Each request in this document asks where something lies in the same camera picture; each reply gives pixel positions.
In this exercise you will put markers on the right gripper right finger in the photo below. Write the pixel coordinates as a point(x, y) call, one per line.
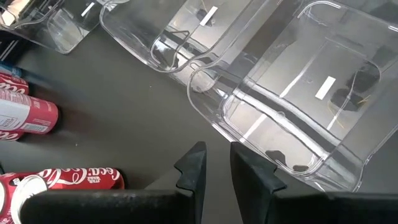
point(248, 180)

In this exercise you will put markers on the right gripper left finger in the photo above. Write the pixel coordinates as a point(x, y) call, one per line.
point(192, 174)

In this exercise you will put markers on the red Coca-Cola can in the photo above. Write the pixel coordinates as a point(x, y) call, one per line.
point(9, 136)
point(12, 84)
point(3, 214)
point(77, 179)

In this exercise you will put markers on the Spindrift can lowercase raspberry lime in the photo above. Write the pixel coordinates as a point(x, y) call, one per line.
point(34, 115)

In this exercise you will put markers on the blue silver Red Bull can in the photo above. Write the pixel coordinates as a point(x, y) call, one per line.
point(9, 71)

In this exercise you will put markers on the clear plastic bin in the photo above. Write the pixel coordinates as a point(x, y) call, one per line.
point(65, 31)
point(140, 34)
point(280, 130)

